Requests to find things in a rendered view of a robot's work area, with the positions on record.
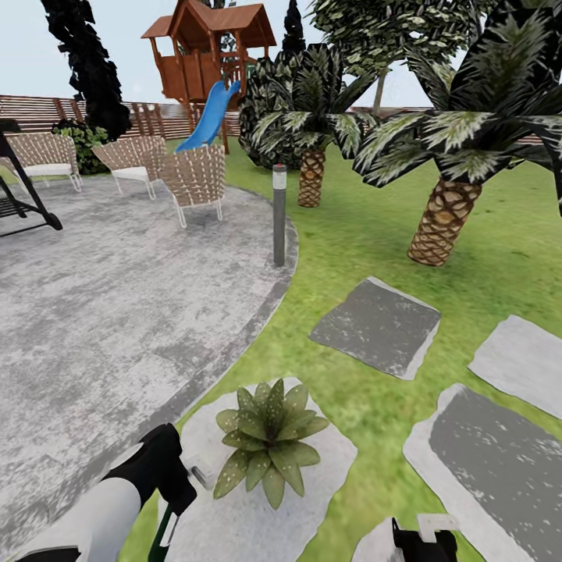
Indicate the charcoal grill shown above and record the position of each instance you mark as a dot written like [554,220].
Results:
[12,205]

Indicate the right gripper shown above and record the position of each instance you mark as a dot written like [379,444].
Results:
[415,550]

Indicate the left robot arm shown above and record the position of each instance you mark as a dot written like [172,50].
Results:
[97,527]

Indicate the pot plant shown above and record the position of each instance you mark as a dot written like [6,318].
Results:
[268,452]

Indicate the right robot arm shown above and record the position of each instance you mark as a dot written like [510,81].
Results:
[432,543]

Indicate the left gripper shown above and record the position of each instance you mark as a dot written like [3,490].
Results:
[179,492]

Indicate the insectifuge atomizer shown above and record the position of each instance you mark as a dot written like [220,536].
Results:
[166,532]

